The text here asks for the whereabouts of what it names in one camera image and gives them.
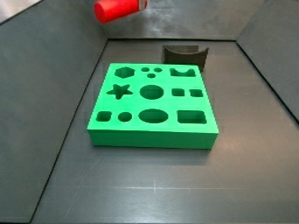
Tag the red cylinder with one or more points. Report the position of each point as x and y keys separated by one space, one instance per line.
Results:
x=109 y=10

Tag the green shape sorter block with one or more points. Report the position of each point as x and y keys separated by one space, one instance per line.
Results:
x=153 y=105

